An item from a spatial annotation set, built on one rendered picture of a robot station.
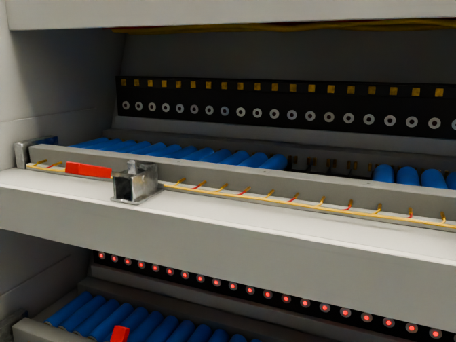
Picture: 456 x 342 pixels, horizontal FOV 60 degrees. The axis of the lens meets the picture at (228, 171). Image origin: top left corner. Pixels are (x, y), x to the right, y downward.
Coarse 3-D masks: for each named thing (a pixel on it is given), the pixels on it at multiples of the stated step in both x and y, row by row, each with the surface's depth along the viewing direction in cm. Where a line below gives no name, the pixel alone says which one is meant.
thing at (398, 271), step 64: (0, 128) 41; (64, 128) 49; (128, 128) 53; (192, 128) 49; (256, 128) 46; (0, 192) 37; (64, 192) 35; (128, 256) 32; (192, 256) 30; (256, 256) 28; (320, 256) 26; (384, 256) 24; (448, 256) 24; (448, 320) 24
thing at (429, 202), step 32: (32, 160) 42; (64, 160) 40; (96, 160) 38; (128, 160) 37; (160, 160) 36; (256, 192) 33; (288, 192) 32; (320, 192) 31; (352, 192) 30; (384, 192) 29; (416, 192) 28; (448, 192) 28
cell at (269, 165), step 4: (276, 156) 40; (280, 156) 40; (268, 160) 38; (272, 160) 38; (276, 160) 38; (280, 160) 39; (284, 160) 40; (264, 164) 37; (268, 164) 37; (272, 164) 37; (276, 164) 38; (280, 164) 39; (284, 164) 40; (264, 168) 35; (268, 168) 36; (272, 168) 36; (276, 168) 37; (280, 168) 38
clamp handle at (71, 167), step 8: (72, 168) 26; (80, 168) 26; (88, 168) 27; (96, 168) 28; (104, 168) 29; (128, 168) 33; (136, 168) 33; (96, 176) 28; (104, 176) 29; (120, 176) 31; (128, 176) 32
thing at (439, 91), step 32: (128, 96) 52; (160, 96) 50; (192, 96) 48; (224, 96) 47; (256, 96) 45; (288, 96) 44; (320, 96) 43; (352, 96) 41; (384, 96) 40; (416, 96) 39; (448, 96) 38; (320, 128) 43; (352, 128) 42; (384, 128) 41; (416, 128) 40; (448, 128) 39
